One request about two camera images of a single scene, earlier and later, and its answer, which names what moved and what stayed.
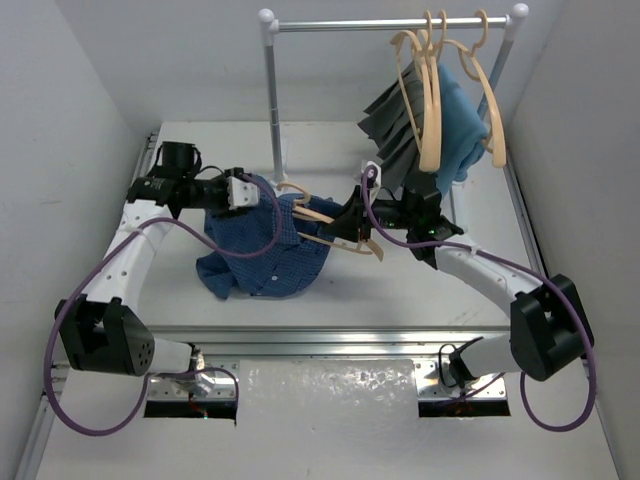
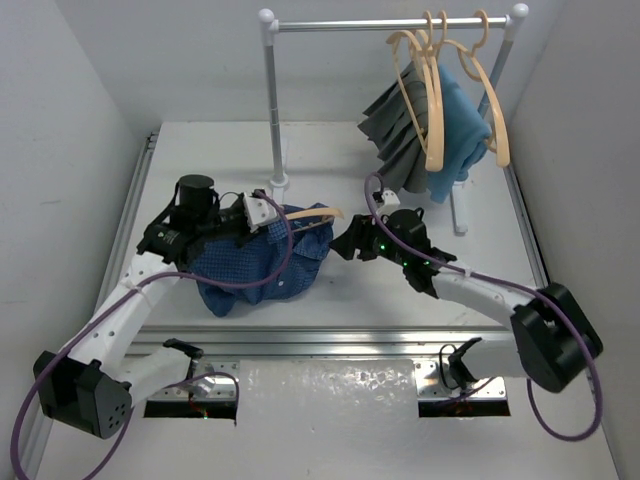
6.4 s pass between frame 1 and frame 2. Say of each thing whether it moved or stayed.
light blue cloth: stayed
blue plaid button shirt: moved
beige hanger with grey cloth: stayed
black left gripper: moved
